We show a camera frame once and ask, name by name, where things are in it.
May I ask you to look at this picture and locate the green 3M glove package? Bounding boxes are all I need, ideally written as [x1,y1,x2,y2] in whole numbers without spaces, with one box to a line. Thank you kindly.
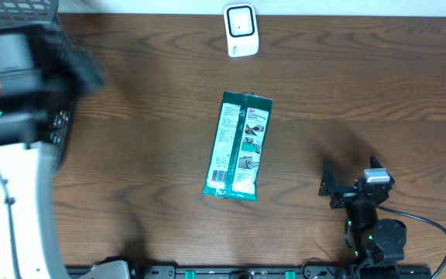
[202,91,273,202]

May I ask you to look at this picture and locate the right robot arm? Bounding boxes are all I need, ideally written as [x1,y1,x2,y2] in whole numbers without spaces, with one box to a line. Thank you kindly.
[318,156,407,278]

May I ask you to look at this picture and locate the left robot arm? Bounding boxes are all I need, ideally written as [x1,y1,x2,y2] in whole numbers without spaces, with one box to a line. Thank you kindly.
[0,22,104,278]

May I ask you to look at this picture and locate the white barcode scanner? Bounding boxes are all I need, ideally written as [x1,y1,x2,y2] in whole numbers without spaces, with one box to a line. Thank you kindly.
[223,3,259,58]

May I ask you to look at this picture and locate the grey plastic mesh basket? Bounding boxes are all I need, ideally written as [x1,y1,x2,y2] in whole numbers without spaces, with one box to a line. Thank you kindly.
[0,1,77,171]

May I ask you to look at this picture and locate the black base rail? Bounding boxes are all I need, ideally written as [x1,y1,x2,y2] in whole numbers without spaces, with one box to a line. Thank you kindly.
[66,264,433,279]

